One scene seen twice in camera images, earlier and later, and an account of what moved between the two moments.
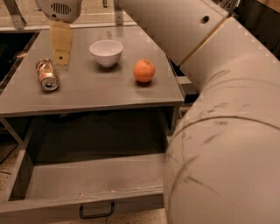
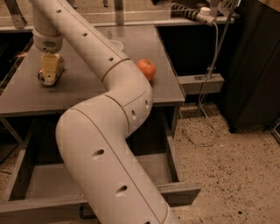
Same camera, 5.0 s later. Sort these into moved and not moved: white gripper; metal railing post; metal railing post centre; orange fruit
Moved: white gripper
Not moved: orange fruit; metal railing post centre; metal railing post
